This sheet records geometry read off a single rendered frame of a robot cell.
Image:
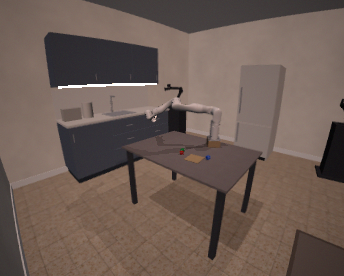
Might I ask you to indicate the tan square mat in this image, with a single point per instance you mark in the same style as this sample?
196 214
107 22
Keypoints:
194 158

